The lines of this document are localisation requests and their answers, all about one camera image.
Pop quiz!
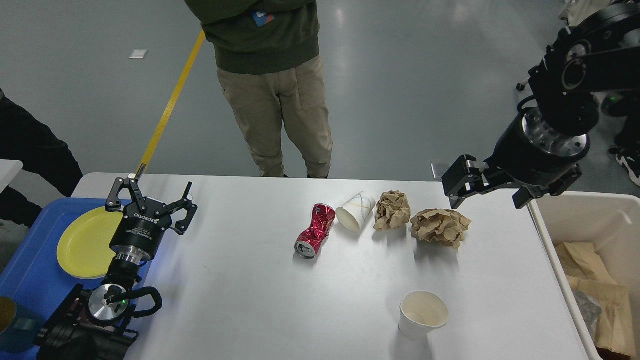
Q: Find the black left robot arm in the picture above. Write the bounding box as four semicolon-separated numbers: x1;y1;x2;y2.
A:
33;164;198;360

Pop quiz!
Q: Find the dark teal mug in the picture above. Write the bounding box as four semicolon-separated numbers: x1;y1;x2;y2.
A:
0;296;46;354

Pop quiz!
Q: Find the beige plastic bin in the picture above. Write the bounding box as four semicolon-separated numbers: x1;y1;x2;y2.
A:
528;191;640;360

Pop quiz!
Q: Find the brown paper wad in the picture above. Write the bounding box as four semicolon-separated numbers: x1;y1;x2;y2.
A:
410;208;472;249

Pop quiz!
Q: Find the crushed red soda can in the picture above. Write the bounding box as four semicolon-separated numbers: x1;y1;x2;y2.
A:
294;203;336;260

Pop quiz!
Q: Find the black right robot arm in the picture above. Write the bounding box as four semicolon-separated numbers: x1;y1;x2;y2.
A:
441;3;639;210

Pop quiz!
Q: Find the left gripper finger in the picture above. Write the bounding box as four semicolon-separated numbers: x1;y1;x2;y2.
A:
154;182;198;236
104;164;148;218

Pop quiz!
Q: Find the white office chair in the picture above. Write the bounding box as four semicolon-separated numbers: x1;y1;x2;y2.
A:
515;0;637;92

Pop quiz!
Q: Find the yellow plate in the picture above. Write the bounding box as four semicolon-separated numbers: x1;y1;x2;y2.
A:
56;207;122;280

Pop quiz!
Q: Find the metal floor socket left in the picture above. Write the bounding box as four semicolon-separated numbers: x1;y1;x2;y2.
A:
430;162;451;181

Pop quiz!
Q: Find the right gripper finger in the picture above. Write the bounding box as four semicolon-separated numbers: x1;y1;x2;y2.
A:
512;164;583;209
441;154;521;210

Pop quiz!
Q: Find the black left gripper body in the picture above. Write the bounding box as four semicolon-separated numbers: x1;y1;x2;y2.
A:
109;200;173;261

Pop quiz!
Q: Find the aluminium foil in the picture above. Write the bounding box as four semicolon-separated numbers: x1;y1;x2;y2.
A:
572;290;602;342

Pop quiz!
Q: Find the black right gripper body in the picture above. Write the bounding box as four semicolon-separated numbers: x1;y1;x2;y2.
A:
487;107;591;186

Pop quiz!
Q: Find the crumpled brown paper ball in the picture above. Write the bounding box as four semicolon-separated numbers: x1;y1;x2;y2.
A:
374;190;411;231

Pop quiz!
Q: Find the person in black clothes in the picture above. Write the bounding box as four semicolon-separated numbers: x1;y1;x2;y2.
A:
0;92;83;228

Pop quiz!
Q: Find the brown paper bag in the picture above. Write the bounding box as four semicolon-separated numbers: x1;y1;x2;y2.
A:
555;242;637;358

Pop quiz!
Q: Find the person in green sweater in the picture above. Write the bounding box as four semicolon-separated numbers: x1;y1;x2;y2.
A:
186;0;333;179

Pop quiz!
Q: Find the crushed white paper cup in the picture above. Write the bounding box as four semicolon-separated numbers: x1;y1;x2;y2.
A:
335;191;376;233

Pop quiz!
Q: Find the blue plastic tray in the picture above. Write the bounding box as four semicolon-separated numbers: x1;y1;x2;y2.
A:
0;198;151;360

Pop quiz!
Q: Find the white side table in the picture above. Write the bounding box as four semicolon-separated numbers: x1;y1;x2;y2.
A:
0;159;23;193

